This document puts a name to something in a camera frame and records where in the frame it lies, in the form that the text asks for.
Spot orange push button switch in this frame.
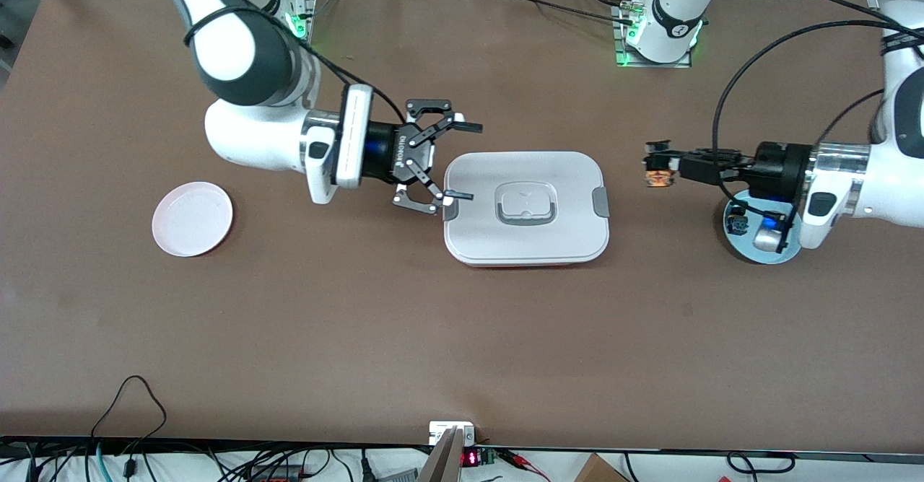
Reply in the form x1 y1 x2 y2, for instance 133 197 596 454
645 153 678 190

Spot white lidded lunch box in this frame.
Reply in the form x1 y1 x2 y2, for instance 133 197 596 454
443 151 611 268

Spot brown cardboard box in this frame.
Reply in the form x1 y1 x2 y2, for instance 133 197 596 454
574 453 630 482

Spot light blue round plate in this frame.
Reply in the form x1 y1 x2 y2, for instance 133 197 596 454
723 188 804 265

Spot pale pink round plate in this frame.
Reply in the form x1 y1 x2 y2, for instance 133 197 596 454
152 181 234 258

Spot red clip test leads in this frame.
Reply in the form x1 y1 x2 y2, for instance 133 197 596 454
502 448 551 481

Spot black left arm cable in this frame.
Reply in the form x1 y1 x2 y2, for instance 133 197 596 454
712 19 924 203

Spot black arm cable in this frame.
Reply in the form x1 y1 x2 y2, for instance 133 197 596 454
183 6 409 126
712 19 924 203

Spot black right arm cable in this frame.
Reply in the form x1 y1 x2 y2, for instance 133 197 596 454
183 6 409 126

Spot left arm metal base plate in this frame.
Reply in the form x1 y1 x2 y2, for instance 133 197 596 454
613 2 693 69

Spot black base power cable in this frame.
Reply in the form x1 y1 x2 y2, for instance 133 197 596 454
497 0 637 25

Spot white post mounting bracket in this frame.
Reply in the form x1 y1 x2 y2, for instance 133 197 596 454
428 421 476 446

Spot aluminium camera post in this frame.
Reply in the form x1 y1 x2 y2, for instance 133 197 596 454
419 428 465 482

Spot black coiled floor cable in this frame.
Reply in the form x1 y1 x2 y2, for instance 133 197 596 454
725 451 796 477

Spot thin black looped cable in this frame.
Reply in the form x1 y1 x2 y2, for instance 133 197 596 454
90 374 168 482

